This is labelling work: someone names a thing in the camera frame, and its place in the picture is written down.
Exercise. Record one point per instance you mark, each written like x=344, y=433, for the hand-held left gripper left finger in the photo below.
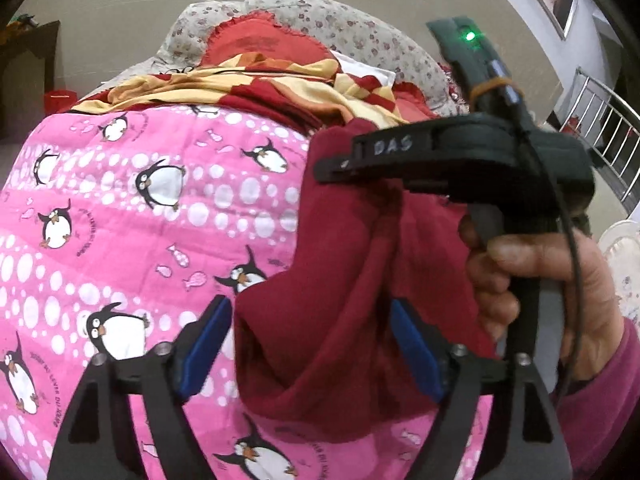
x=205, y=350

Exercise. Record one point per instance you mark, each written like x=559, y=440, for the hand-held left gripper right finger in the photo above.
x=415, y=345

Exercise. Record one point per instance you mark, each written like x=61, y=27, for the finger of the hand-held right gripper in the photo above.
x=380, y=157

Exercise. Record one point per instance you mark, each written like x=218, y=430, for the maroon fleece garment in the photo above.
x=340, y=310

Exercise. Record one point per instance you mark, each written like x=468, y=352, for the person's right forearm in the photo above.
x=610, y=410

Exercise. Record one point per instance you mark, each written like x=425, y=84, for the person's right hand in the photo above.
x=590, y=280

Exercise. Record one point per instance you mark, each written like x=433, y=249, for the metal railing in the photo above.
x=610, y=130

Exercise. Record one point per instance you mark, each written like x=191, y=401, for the white cloth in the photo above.
x=365, y=70

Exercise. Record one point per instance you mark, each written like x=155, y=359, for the red and yellow patterned cloth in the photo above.
x=280, y=80

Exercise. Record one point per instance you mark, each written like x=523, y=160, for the pink penguin print blanket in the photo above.
x=100, y=210

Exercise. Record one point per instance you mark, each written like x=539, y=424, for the red bucket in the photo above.
x=59, y=100

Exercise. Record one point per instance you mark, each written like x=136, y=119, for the dark wooden cabinet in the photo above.
x=30, y=60

